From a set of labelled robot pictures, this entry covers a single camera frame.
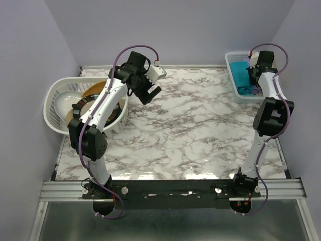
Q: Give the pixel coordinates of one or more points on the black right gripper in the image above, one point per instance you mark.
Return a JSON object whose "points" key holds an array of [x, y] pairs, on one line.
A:
{"points": [[250, 71]]}

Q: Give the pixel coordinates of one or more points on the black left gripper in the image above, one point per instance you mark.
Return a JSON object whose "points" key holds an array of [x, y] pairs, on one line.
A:
{"points": [[144, 96]]}

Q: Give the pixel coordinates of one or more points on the white rectangular plastic basket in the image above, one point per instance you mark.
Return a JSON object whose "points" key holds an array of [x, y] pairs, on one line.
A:
{"points": [[268, 81]]}

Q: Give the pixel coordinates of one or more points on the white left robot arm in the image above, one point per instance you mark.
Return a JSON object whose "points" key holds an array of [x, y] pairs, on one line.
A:
{"points": [[86, 133]]}

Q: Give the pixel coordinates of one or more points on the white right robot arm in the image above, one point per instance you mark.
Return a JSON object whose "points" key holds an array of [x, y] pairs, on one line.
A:
{"points": [[269, 123]]}

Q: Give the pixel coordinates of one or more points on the teal rolled t shirt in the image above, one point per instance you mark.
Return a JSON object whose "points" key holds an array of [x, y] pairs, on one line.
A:
{"points": [[241, 78]]}

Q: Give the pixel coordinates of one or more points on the purple rolled t shirt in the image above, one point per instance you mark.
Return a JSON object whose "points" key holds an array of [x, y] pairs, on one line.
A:
{"points": [[256, 90]]}

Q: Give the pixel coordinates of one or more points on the woven tan placemat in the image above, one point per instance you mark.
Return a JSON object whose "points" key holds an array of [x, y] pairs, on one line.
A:
{"points": [[97, 88]]}

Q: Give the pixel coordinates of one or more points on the striped rim ceramic plate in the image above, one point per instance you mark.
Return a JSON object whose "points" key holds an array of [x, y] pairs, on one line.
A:
{"points": [[82, 106]]}

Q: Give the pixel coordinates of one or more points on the white bowl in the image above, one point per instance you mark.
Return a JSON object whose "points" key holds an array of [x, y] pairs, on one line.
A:
{"points": [[64, 101]]}

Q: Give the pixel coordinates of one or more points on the white round dish basket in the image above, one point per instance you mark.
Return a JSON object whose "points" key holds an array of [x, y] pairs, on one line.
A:
{"points": [[79, 84]]}

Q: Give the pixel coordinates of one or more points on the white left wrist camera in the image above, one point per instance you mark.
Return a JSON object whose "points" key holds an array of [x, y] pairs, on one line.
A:
{"points": [[155, 73]]}

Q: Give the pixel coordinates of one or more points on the aluminium frame rail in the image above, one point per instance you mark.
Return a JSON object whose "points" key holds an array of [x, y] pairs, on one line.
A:
{"points": [[278, 189]]}

